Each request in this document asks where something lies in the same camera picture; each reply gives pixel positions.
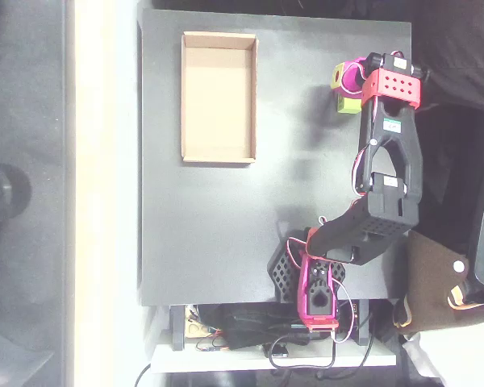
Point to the magenta gripper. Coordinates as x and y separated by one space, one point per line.
352 76

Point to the green cube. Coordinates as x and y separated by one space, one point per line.
349 105

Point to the black red magenta robot arm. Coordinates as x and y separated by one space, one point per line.
391 121

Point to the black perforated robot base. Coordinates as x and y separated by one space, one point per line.
282 274

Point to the shallow cardboard box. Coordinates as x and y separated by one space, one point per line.
218 121

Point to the dark fabric garment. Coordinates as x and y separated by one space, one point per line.
460 40

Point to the brown bag with white button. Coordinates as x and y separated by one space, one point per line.
427 282

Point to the black power adapter bundle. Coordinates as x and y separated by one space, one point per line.
246 330

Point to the small black connector box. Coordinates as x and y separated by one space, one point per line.
278 350

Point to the beige plywood piece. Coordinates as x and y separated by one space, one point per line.
195 328

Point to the white shelf board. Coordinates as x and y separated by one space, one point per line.
226 359

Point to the yellow camera mount cube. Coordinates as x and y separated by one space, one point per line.
334 68

